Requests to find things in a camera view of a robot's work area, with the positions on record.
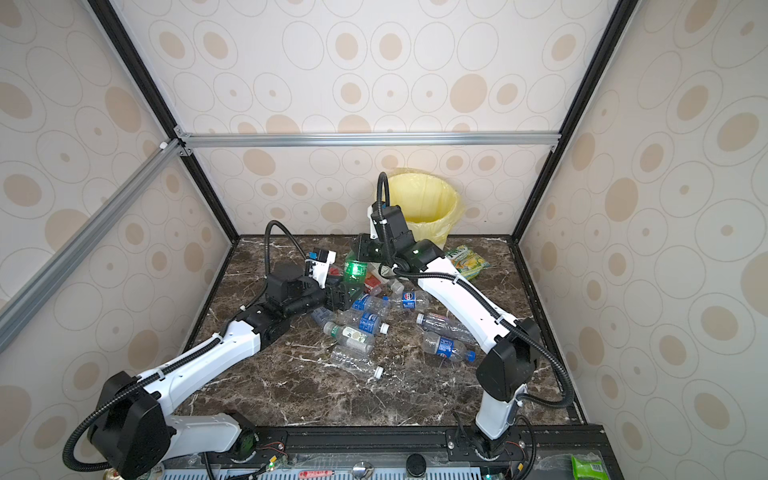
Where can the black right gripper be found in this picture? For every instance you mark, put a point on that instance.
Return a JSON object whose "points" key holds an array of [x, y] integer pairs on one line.
{"points": [[361, 246]]}

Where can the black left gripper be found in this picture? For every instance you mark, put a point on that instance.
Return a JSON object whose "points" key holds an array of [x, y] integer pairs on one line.
{"points": [[342, 301]]}

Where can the green soda bottle yellow cap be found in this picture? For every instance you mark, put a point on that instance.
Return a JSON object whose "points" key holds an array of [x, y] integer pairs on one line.
{"points": [[355, 270]]}

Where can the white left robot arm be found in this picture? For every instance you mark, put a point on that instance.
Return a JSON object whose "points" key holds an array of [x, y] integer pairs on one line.
{"points": [[135, 427]]}

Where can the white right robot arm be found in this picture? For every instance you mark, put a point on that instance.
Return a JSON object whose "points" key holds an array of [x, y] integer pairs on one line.
{"points": [[509, 361]]}

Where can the white ribbed waste bin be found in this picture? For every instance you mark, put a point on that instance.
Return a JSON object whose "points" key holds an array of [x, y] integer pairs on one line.
{"points": [[438, 239]]}

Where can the orange juice bottle red label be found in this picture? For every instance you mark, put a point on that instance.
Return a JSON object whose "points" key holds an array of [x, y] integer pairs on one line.
{"points": [[372, 285]]}

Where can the blue label bottle white cap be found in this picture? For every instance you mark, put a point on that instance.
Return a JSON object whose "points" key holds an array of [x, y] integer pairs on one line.
{"points": [[368, 303]]}

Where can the soda water bottle blue label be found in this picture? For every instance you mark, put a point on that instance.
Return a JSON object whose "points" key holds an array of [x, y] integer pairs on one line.
{"points": [[365, 321]]}

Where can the clear bottle green band label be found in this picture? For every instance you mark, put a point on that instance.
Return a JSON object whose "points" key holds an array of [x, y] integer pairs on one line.
{"points": [[350, 337]]}

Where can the clear square bottle green label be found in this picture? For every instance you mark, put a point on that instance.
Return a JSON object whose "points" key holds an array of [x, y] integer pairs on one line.
{"points": [[395, 285]]}

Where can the Pepsi label clear bottle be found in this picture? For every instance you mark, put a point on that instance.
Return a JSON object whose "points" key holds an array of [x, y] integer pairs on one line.
{"points": [[415, 301]]}

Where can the crumpled clear plastic bottle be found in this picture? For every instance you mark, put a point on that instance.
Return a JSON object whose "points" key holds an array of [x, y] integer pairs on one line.
{"points": [[361, 368]]}

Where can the clear bottle dark label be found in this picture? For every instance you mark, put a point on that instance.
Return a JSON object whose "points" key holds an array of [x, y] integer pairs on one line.
{"points": [[445, 327]]}

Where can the green Fox's candy bag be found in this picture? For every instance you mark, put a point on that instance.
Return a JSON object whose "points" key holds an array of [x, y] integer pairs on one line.
{"points": [[466, 261]]}

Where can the clear bottle blue cap right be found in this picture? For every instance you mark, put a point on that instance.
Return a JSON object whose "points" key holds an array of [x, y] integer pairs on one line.
{"points": [[447, 348]]}

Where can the green packet bottom right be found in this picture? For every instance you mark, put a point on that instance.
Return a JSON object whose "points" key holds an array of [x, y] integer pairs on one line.
{"points": [[588, 468]]}

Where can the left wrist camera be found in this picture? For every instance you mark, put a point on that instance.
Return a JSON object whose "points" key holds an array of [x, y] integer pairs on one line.
{"points": [[318, 264]]}

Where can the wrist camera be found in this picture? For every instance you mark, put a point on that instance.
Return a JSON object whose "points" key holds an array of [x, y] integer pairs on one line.
{"points": [[318, 264], [374, 212]]}

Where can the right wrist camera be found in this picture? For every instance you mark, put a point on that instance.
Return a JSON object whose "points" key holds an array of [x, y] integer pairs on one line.
{"points": [[374, 212]]}

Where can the horizontal aluminium rail back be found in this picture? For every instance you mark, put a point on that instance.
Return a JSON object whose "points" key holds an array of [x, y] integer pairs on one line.
{"points": [[374, 139]]}

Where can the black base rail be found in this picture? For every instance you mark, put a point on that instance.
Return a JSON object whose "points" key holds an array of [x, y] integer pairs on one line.
{"points": [[435, 452]]}

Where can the diagonal aluminium rail left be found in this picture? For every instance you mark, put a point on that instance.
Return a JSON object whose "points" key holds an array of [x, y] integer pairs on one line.
{"points": [[38, 290]]}

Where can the black corner frame post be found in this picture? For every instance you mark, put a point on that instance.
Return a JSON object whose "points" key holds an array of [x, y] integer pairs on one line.
{"points": [[107, 17]]}

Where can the black right corner post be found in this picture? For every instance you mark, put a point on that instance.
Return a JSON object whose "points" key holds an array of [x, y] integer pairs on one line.
{"points": [[608, 42]]}

